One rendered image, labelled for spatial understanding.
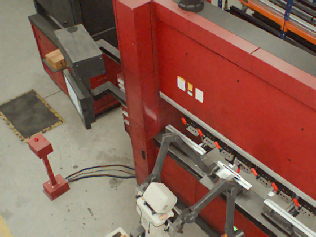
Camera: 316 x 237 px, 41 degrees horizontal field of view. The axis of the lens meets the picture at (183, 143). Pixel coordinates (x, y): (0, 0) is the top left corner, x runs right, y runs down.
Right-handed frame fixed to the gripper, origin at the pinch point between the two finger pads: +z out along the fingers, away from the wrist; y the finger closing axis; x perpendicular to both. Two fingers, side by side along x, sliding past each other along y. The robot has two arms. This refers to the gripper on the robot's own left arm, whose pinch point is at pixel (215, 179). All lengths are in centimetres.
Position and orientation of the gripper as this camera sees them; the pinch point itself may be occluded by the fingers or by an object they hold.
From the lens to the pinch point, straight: 366.8
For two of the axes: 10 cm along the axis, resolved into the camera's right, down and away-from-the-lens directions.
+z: 3.7, 3.5, 8.6
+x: -6.3, 7.8, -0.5
